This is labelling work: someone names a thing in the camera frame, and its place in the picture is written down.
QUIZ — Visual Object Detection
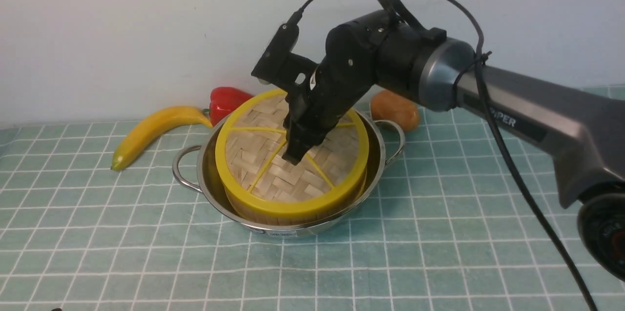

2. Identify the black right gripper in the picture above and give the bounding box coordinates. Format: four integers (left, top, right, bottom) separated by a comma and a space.
282, 22, 375, 165

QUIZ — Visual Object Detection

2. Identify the woven bamboo lid yellow rim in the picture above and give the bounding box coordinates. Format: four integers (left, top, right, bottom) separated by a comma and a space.
214, 89, 369, 202

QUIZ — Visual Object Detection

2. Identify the bamboo steamer basket yellow rim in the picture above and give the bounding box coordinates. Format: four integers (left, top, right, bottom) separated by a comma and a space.
224, 171, 367, 226

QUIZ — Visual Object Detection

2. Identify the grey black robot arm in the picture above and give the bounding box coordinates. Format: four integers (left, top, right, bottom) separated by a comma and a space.
255, 8, 625, 280

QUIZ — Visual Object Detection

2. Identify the stainless steel pot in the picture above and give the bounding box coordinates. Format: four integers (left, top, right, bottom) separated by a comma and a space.
172, 111, 406, 238

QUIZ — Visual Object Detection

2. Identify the red bell pepper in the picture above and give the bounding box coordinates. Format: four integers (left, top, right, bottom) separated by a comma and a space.
203, 86, 254, 125

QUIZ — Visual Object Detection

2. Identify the brown potato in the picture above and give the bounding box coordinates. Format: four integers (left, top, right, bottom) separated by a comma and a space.
369, 89, 420, 133

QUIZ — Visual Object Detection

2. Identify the yellow banana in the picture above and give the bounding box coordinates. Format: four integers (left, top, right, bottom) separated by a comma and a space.
110, 106, 213, 171

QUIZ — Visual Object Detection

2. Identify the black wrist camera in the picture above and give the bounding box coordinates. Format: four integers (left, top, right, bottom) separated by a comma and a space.
251, 21, 318, 92

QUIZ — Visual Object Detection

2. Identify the black cable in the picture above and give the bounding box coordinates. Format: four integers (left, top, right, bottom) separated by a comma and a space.
292, 0, 599, 311

